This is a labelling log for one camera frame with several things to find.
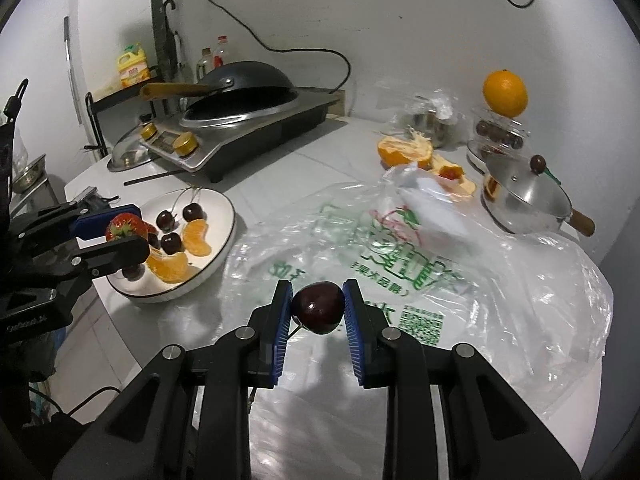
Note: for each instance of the peeled orange segment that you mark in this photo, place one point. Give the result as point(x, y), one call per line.
point(197, 240)
point(167, 266)

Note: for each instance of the steel bowl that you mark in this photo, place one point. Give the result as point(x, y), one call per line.
point(27, 172)

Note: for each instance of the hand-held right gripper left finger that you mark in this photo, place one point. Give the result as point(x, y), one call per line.
point(280, 330)

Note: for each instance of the small steel lidded pot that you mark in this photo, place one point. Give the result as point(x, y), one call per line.
point(525, 195)

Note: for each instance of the dark metal object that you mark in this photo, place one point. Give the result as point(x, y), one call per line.
point(90, 195)

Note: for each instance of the whole orange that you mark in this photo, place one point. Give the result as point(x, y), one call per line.
point(505, 92)

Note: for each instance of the red capped clear bottle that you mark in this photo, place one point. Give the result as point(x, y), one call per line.
point(221, 55)

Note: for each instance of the steel induction cooker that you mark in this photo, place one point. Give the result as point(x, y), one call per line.
point(250, 130)

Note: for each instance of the white dish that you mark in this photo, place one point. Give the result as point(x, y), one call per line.
point(476, 155)

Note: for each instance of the half peeled orange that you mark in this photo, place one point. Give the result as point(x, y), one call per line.
point(402, 152)

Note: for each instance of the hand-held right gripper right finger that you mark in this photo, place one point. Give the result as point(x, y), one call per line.
point(356, 332)

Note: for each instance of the glass jar with chestnuts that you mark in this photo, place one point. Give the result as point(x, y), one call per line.
point(500, 131)

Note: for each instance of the steel pot lid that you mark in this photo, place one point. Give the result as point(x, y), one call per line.
point(127, 152)

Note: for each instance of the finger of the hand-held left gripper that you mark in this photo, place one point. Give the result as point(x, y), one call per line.
point(120, 255)
point(95, 220)

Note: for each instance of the metal wall rail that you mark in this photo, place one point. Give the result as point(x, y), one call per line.
point(71, 70)

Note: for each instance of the black metal rack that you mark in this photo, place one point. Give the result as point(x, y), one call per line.
point(120, 92)

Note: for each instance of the clear printed plastic bag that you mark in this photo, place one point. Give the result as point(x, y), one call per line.
point(500, 285)

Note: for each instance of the white round plate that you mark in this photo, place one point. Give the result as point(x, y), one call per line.
point(220, 210)

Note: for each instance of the orange peel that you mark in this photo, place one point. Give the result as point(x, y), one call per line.
point(465, 186)

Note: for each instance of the red strawberry piece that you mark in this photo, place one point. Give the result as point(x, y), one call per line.
point(450, 173)

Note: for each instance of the dark glass bottle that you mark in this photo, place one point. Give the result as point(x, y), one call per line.
point(204, 65)

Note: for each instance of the yellow detergent bottle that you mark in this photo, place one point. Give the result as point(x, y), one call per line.
point(132, 67)

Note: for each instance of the thin black stick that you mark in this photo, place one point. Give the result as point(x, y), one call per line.
point(152, 177)

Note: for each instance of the crumpled clear bag with cups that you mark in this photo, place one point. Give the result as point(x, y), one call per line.
point(430, 110)

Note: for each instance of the grey vertical pipe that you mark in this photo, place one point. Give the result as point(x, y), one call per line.
point(160, 0)

